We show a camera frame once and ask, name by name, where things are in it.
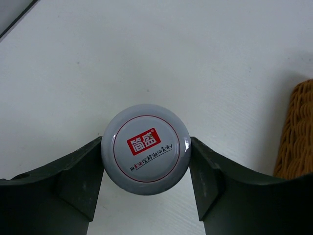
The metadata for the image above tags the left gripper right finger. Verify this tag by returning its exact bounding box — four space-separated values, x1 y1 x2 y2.
190 137 313 235

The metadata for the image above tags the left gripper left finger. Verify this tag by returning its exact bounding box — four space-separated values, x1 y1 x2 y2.
0 137 104 235

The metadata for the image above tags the grey-lidded glass jar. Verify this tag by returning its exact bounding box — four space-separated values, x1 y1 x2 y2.
101 104 191 195

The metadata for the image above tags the brown wicker divided basket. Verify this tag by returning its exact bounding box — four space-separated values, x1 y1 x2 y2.
273 79 313 180

